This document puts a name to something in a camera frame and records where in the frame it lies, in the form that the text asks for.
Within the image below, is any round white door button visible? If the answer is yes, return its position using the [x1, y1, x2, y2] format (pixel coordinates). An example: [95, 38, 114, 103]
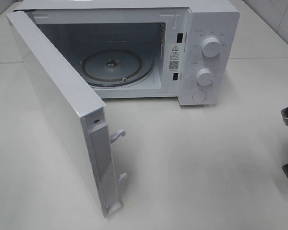
[192, 90, 207, 103]

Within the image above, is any white microwave knob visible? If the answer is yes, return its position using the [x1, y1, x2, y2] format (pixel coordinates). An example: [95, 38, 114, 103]
[195, 68, 215, 86]
[201, 36, 221, 58]

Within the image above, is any white microwave door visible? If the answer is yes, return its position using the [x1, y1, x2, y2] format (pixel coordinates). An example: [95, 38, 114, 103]
[7, 11, 127, 217]

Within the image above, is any white microwave oven body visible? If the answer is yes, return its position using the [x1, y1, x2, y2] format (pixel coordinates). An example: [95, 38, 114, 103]
[13, 0, 240, 105]

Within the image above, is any glass microwave turntable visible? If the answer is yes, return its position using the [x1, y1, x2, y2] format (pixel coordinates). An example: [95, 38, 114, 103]
[81, 41, 155, 88]

